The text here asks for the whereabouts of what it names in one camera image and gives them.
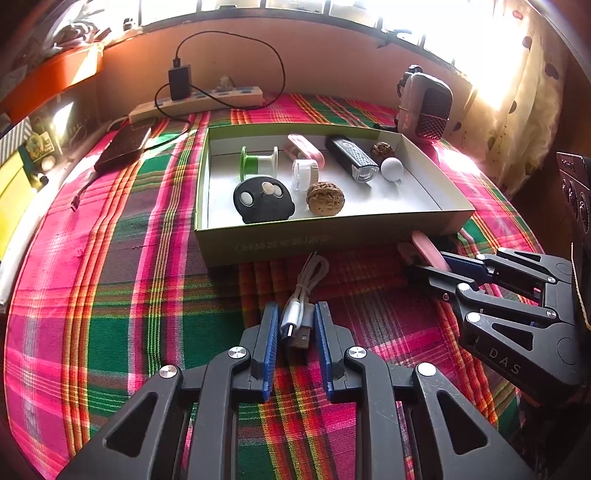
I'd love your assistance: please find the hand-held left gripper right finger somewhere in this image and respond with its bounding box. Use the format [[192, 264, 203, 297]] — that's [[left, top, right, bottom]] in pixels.
[[313, 301, 539, 480]]

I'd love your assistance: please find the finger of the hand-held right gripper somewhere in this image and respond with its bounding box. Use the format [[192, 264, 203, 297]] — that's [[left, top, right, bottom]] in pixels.
[[409, 264, 561, 347], [441, 247, 573, 296]]

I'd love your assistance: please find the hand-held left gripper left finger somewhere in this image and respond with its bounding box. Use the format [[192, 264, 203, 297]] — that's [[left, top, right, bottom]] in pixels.
[[55, 302, 281, 480]]

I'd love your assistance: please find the pink case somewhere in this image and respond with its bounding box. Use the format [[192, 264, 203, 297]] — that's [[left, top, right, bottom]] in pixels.
[[397, 230, 453, 274]]

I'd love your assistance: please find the white usb cable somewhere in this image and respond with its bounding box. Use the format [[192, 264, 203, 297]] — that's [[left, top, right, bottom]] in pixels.
[[280, 251, 331, 355]]

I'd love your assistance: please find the green cardboard box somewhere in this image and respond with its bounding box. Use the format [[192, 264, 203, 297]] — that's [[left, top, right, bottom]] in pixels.
[[193, 122, 476, 267]]

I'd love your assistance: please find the white ball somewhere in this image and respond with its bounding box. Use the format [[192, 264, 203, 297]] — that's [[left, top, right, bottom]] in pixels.
[[380, 158, 404, 182]]

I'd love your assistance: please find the wrinkled brown walnut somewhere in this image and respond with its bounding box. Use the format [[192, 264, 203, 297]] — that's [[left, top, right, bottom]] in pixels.
[[305, 181, 346, 216]]

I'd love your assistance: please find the black oval three-button device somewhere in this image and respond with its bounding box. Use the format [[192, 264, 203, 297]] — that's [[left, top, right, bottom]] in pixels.
[[233, 179, 296, 224]]

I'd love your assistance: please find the black bike light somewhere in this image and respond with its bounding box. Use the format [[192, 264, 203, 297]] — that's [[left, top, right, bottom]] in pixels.
[[324, 135, 380, 186]]

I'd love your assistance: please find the small white jar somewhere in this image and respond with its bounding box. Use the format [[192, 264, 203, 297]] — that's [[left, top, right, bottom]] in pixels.
[[291, 158, 319, 191]]

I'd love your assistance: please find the green and white spool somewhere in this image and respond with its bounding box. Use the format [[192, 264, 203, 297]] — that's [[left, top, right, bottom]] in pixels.
[[239, 145, 280, 182]]

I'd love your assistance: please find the plaid tablecloth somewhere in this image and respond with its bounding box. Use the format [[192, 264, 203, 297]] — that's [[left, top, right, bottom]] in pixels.
[[4, 92, 546, 480]]

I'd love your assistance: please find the white and black heater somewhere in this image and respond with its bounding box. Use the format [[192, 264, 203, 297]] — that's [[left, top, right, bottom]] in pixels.
[[397, 65, 453, 141]]

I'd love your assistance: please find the cream dotted curtain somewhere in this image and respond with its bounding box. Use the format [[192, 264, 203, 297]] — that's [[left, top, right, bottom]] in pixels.
[[457, 0, 573, 195]]

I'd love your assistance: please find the black window latch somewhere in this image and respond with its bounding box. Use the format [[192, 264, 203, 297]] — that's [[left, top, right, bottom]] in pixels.
[[376, 30, 414, 49]]

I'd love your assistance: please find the black power bank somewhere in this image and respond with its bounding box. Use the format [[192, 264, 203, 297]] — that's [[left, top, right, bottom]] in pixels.
[[93, 124, 153, 174]]

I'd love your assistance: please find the white power strip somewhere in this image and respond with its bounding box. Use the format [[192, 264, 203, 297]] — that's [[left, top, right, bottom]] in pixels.
[[128, 84, 264, 123]]

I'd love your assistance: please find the black charger adapter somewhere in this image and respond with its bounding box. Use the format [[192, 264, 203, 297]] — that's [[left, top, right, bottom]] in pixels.
[[167, 66, 192, 101]]

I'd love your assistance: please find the yellow cardboard box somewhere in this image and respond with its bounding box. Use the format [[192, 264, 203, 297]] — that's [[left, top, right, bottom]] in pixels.
[[0, 150, 28, 259]]

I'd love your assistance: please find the small green card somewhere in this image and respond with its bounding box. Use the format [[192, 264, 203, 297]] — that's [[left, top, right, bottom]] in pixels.
[[25, 131, 58, 158]]

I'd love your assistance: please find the green striped box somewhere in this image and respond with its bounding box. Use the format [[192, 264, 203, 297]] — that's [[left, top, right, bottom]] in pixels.
[[0, 117, 31, 160]]

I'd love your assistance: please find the orange plastic tray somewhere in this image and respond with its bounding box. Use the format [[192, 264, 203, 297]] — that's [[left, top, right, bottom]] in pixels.
[[0, 44, 105, 123]]

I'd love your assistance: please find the pile of white bags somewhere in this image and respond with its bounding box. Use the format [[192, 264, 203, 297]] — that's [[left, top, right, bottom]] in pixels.
[[51, 9, 112, 54]]

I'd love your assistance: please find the short black cable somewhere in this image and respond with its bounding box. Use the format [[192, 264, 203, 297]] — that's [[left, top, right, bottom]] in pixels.
[[70, 166, 100, 210]]

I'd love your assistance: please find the long black charging cable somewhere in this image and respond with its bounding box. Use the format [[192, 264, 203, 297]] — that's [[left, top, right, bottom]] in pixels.
[[141, 31, 286, 153]]

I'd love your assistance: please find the window frame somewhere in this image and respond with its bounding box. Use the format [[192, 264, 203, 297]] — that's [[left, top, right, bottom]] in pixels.
[[129, 0, 476, 79]]

